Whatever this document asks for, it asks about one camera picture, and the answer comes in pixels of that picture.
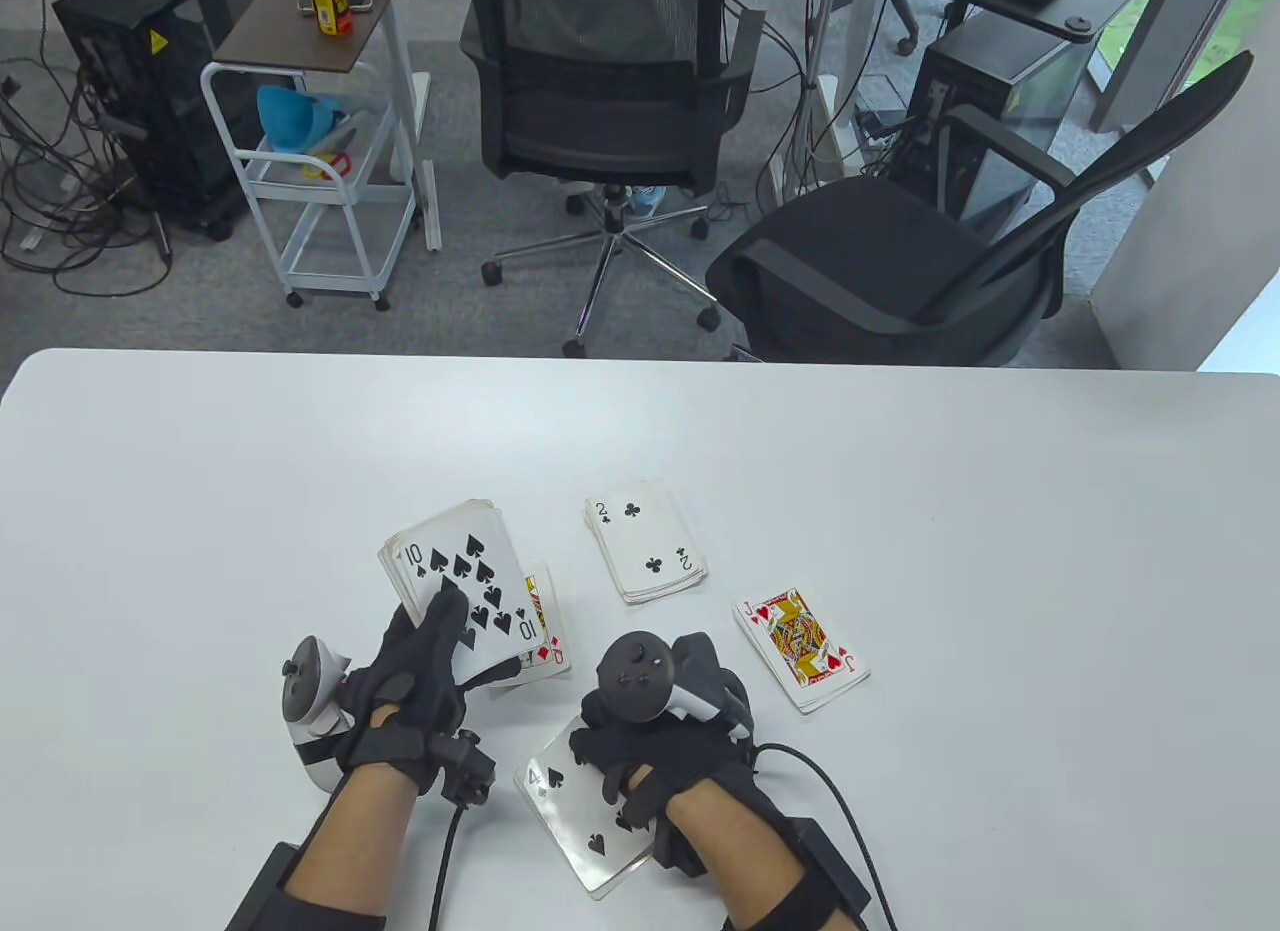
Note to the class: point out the yellow and red packet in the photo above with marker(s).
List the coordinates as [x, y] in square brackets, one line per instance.
[325, 6]

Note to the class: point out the grey left hand controller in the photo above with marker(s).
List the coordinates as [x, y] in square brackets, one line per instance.
[305, 681]

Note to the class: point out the person's left forearm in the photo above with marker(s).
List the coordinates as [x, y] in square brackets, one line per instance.
[350, 841]

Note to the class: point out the diamonds face playing card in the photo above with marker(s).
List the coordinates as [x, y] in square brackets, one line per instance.
[550, 631]

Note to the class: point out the black padded office chair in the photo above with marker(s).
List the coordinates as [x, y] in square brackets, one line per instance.
[860, 241]

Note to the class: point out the dark office desk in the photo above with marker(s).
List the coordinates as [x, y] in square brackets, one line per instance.
[1100, 1]

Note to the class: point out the black chair base with casters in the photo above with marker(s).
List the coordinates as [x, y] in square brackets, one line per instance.
[905, 43]

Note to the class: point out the black glass side computer tower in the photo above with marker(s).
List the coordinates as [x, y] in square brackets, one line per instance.
[1040, 76]

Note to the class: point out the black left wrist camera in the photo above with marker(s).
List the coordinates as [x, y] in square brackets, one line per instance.
[462, 769]

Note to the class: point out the hearts face playing card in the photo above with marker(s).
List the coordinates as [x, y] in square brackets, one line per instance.
[800, 646]

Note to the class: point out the black mesh back office chair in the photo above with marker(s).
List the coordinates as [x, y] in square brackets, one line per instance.
[600, 121]

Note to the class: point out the black spades playing card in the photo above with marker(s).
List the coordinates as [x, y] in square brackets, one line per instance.
[570, 821]

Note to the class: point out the stack of red-backed playing cards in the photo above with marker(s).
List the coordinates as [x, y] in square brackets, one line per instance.
[450, 561]

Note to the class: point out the pile of face-up clubs cards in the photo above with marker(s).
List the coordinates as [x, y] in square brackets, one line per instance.
[645, 541]

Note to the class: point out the small black power adapter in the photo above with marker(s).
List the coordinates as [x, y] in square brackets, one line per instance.
[880, 123]

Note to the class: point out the person's right forearm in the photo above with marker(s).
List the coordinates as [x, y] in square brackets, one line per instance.
[740, 861]

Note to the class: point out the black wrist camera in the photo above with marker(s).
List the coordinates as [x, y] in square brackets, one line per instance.
[462, 769]
[680, 849]

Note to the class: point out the black computer tower yellow sticker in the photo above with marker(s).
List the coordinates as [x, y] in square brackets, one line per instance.
[150, 121]

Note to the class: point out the blue plastic bowl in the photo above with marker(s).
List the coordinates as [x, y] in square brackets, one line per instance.
[290, 116]

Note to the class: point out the person's right hand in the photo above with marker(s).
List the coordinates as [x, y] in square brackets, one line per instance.
[680, 761]

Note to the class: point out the person's left hand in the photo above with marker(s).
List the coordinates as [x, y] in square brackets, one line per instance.
[410, 691]

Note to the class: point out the brown top white side table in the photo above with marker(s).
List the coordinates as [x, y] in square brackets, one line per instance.
[290, 21]

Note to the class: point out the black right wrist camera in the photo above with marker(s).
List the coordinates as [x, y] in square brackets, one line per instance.
[680, 849]

